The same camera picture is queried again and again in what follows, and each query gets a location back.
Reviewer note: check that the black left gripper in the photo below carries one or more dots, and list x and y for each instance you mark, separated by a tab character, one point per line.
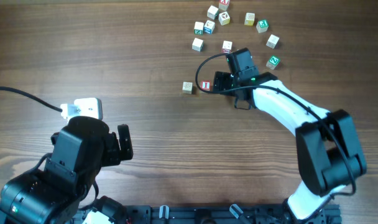
113	155

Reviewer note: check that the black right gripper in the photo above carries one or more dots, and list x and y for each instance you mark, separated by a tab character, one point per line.
221	81

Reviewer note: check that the wooden block red letter I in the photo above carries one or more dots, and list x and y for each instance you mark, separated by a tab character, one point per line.
205	85

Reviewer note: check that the wooden block blue side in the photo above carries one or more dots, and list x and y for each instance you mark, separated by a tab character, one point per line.
187	88

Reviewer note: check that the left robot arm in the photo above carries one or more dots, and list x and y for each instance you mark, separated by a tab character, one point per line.
51	191

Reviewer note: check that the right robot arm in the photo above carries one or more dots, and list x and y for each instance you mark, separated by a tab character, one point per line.
329	153

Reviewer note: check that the wooden block red bottom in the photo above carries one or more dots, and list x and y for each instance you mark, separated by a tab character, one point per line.
227	46

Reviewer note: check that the wooden block green letter Z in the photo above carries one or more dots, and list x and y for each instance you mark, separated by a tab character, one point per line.
272	62

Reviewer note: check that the wooden block blue picture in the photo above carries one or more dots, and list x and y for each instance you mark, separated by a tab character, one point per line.
209	27

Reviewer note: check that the wooden block green Z side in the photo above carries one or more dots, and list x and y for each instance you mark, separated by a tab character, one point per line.
198	28

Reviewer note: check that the wooden block yellow picture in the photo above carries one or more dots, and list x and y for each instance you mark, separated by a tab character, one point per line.
224	18

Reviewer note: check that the plain pale wooden block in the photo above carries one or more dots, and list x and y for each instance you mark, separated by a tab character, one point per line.
272	41

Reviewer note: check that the wooden block red letter X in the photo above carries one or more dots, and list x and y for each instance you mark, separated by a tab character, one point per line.
224	4

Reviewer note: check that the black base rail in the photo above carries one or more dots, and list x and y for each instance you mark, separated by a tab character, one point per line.
207	214

